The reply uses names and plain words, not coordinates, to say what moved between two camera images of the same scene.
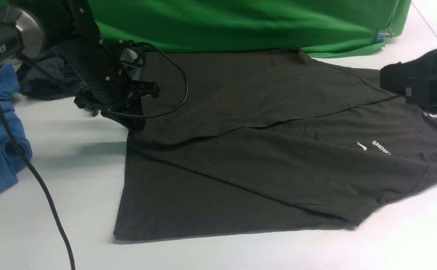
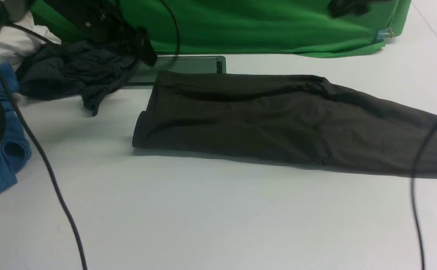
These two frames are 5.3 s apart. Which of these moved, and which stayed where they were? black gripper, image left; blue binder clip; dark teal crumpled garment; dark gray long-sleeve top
Moved: dark gray long-sleeve top; black gripper, image left
Stayed: dark teal crumpled garment; blue binder clip
